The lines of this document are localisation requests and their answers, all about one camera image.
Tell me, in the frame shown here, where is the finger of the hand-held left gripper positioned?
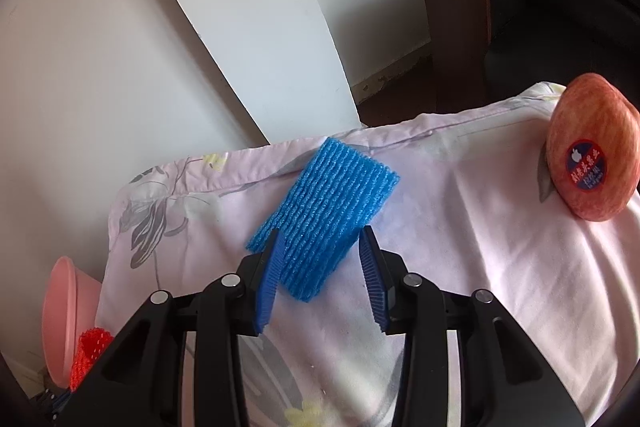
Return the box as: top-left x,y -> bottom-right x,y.
34,387 -> 70,419

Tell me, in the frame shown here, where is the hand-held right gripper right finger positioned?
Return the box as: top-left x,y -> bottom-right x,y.
357,226 -> 586,427

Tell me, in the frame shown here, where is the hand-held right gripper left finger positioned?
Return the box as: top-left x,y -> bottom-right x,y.
57,228 -> 286,427

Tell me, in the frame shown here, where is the red foam fruit net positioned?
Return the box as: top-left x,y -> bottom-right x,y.
69,328 -> 116,394

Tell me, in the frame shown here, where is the pink plastic bucket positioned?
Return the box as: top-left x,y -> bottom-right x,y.
41,256 -> 104,386

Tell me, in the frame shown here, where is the blue foam fruit net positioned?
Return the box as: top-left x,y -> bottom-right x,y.
245,137 -> 401,304

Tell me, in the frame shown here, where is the pink floral cloth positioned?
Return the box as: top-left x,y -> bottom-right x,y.
95,81 -> 640,427

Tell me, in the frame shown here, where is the brown wooden cabinet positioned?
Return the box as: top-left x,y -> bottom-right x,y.
417,0 -> 527,104

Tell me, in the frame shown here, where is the red apple with sticker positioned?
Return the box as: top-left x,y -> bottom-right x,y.
545,73 -> 640,223

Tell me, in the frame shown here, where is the black chair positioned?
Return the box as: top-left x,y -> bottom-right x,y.
482,0 -> 640,108

